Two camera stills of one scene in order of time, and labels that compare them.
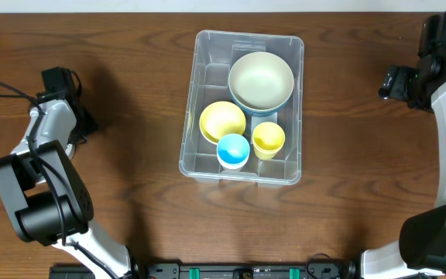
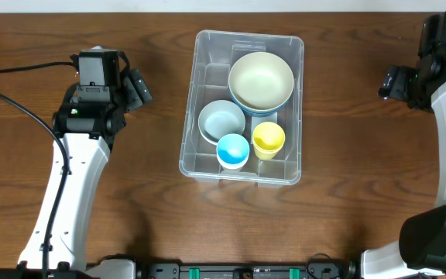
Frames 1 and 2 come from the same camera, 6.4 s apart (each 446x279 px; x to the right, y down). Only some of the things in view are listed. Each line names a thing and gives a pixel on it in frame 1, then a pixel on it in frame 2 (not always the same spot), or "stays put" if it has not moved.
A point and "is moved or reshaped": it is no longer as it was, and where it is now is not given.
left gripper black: (89, 122) to (138, 99)
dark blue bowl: (261, 113) stays put
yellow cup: (268, 136) stays put
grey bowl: (70, 150) is moved or reshaped
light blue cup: (232, 151) stays put
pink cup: (231, 166) stays put
